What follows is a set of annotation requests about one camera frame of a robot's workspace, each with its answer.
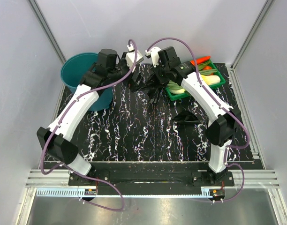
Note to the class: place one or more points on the green plastic vegetable tray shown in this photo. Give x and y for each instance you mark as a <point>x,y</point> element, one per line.
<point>206,65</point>

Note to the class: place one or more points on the teal plastic trash bin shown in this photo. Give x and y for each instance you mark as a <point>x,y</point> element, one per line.
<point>72,72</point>

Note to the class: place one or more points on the small black bag roll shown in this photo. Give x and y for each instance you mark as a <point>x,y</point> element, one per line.
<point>186,118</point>

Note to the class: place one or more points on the green long beans bundle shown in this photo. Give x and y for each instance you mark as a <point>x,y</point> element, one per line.
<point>203,72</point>

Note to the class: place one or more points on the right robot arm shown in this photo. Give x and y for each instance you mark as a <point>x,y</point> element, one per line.
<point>222,119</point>

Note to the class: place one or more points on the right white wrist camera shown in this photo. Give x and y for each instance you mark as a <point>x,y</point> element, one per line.
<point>153,54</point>

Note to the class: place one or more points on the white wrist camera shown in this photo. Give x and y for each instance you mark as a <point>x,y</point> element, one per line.
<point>133,56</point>
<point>153,54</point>

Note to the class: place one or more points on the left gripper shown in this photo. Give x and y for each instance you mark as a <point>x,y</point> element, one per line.
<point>139,78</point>

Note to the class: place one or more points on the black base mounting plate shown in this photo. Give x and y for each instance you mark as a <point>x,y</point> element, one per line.
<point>158,178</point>

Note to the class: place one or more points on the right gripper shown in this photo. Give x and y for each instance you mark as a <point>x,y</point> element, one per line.
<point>154,70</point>

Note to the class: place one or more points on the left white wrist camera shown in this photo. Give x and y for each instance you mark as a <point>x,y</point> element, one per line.
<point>133,56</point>

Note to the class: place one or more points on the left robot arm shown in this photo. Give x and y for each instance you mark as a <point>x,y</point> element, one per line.
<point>105,72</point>

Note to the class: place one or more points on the yellow white cabbage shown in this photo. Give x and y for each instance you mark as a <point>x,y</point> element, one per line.
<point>211,79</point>

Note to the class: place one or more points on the black trash bag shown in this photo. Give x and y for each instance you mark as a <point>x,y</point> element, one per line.
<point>153,91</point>

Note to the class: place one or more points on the large orange carrot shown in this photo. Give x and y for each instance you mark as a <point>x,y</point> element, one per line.
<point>201,60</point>

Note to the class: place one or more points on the white radish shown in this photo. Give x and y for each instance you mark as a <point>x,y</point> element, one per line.
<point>176,90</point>

